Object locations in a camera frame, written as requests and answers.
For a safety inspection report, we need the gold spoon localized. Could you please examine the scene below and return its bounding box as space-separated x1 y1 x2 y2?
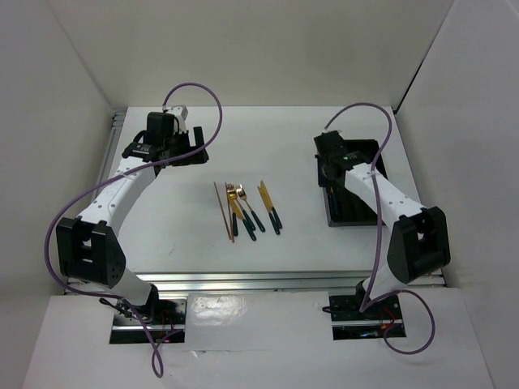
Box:
328 186 341 220

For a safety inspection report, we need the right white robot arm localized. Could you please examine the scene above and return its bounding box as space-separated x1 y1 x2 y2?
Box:
314 130 451 318

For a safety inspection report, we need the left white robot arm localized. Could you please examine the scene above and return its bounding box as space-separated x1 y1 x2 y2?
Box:
56 106 208 323

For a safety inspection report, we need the copper chopstick right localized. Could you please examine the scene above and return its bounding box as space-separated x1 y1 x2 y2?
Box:
225 182 235 243

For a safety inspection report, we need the copper chopstick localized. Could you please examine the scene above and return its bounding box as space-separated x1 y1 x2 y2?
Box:
225 182 235 243
213 181 234 242

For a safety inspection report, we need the copper chopstick left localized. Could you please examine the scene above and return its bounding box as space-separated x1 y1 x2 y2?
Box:
213 181 234 242

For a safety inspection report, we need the black cutlery tray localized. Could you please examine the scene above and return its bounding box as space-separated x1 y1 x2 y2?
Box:
314 135 379 227

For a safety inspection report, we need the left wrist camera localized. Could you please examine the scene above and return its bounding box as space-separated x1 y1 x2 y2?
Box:
162 105 188 134

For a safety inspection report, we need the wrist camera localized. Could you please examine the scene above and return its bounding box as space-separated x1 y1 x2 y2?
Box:
162 105 188 134
322 130 341 137

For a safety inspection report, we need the aluminium table rail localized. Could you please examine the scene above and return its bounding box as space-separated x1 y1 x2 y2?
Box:
64 270 447 295

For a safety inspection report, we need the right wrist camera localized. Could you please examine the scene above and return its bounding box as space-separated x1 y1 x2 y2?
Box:
322 130 341 137

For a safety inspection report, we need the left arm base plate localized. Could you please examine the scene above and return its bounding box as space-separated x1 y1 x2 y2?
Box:
103 298 187 344

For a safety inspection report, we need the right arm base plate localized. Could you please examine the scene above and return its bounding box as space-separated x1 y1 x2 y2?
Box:
322 295 406 340

